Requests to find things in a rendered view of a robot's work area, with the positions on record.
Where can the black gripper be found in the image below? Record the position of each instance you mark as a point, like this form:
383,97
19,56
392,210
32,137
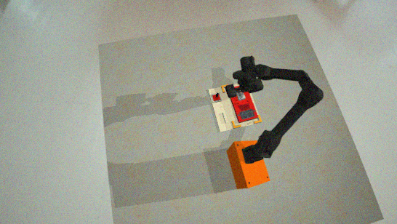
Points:
231,90

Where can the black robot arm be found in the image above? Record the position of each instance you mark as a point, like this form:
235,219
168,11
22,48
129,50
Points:
310,95

